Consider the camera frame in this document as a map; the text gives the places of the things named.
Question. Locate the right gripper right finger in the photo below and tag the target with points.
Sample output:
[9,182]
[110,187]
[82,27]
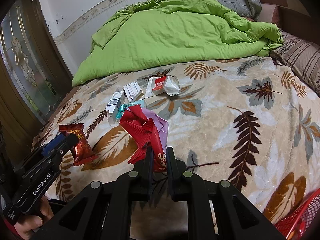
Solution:
[216,210]

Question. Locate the dark red candy wrapper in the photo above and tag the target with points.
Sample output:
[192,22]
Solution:
[82,151]

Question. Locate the person's left hand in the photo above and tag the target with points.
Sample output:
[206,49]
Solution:
[25,226]

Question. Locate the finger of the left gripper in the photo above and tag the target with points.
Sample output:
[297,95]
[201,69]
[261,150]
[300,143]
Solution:
[52,144]
[53,151]

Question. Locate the white medicine box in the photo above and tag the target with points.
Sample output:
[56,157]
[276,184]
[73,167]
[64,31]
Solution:
[132,91]

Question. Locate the brown striped pillow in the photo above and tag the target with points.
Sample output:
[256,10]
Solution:
[302,56]

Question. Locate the teal tissue pack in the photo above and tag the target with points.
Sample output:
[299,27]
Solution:
[125,106]

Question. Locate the red plastic basket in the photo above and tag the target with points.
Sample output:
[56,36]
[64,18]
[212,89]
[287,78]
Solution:
[295,225]

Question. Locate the blue white box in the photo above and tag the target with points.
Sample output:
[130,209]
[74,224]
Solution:
[113,106]

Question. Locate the red white crumpled packet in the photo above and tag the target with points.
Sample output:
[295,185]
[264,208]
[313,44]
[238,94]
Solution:
[168,84]

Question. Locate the green quilt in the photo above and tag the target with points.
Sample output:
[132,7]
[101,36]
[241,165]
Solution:
[162,32]

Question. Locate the leaf pattern bed blanket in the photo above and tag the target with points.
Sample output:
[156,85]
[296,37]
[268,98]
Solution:
[251,121]

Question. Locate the wooden glass door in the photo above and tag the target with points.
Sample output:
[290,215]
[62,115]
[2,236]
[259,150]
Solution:
[34,77]

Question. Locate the brown beige headboard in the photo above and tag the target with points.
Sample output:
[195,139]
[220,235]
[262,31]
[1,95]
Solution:
[289,15]

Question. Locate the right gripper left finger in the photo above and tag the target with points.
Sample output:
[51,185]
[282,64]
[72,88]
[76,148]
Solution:
[102,211]

